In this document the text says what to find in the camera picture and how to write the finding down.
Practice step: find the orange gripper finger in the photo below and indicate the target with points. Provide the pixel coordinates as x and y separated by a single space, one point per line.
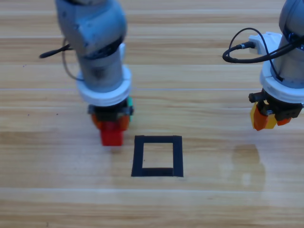
259 121
124 123
95 121
283 121

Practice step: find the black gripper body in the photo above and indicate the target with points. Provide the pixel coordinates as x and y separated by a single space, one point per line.
285 109
111 111

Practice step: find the yellow wooden block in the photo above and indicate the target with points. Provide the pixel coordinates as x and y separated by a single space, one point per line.
271 123

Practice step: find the red wooden block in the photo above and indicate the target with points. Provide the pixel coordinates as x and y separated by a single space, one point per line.
111 137

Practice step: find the green wooden block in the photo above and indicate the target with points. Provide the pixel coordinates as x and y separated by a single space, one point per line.
130 102

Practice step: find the black tape square outline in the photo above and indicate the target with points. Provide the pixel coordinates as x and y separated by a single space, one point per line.
178 156

